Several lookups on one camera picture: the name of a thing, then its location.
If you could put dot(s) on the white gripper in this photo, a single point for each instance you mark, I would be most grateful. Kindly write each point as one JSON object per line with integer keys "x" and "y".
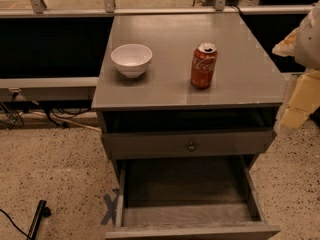
{"x": 309, "y": 45}

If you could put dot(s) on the red coke can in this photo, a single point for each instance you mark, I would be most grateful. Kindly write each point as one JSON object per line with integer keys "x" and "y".
{"x": 203, "y": 65}

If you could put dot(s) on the round metal drawer knob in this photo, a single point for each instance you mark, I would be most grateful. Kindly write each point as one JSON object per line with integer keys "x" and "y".
{"x": 191, "y": 147}

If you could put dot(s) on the grey drawer cabinet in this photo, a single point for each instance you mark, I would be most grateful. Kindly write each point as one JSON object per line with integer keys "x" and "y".
{"x": 245, "y": 93}

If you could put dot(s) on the open grey middle drawer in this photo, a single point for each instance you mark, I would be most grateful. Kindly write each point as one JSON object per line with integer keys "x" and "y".
{"x": 203, "y": 198}

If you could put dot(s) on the closed grey top drawer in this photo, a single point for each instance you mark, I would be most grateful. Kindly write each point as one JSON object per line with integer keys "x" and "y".
{"x": 144, "y": 145}

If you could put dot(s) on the white bowl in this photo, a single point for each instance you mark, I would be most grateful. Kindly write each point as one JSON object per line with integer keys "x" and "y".
{"x": 131, "y": 60}

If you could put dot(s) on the black bar on floor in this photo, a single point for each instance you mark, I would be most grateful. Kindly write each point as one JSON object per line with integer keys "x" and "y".
{"x": 42, "y": 211}

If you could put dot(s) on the metal railing frame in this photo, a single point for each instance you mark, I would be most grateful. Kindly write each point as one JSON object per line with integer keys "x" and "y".
{"x": 110, "y": 0}

